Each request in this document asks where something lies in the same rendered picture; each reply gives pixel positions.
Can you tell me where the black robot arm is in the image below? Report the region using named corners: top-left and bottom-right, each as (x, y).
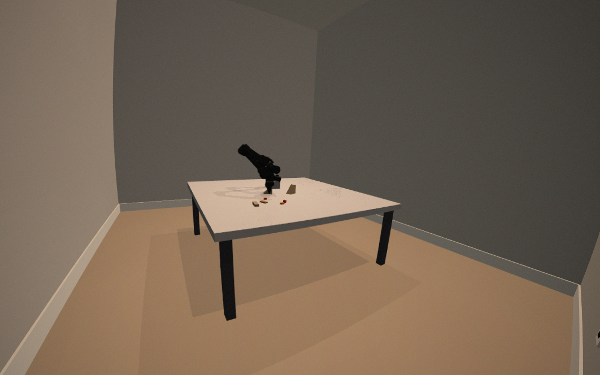
top-left (238, 144), bottom-right (281, 182)

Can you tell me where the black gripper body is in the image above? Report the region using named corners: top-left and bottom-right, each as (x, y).
top-left (265, 172), bottom-right (274, 186)

